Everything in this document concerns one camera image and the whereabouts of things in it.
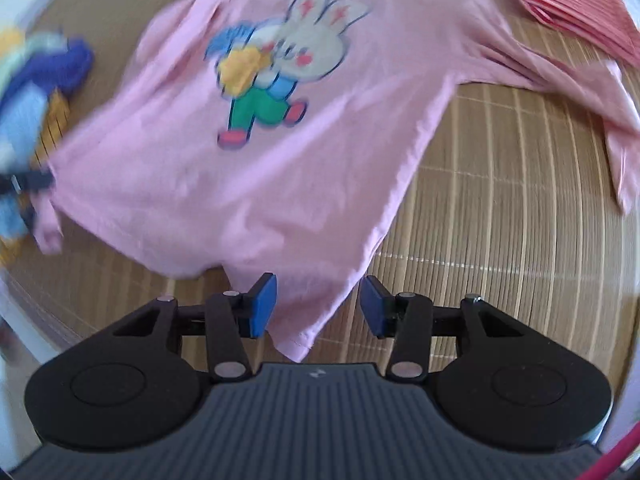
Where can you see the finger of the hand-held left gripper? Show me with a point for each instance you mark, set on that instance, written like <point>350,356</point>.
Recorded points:
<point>31,181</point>

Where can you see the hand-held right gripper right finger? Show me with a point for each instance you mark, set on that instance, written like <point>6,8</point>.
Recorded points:
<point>374,307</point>

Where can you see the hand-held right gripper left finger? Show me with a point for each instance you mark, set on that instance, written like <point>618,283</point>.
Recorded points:
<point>264,305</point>

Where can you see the pink cartoon-print t-shirt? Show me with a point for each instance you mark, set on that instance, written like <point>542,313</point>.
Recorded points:
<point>200,185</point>

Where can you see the light blue garment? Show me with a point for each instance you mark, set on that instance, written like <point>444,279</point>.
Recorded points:
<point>20,125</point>

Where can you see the purple garment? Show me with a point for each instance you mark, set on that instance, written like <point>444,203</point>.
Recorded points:
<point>55,67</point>

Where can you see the pale green garment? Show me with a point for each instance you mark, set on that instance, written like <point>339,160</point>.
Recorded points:
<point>30,50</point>

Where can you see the bamboo mat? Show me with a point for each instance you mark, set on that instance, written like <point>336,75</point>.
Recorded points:
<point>500,220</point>

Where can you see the folded red striped blanket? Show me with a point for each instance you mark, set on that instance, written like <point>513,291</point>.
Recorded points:
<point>575,5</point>

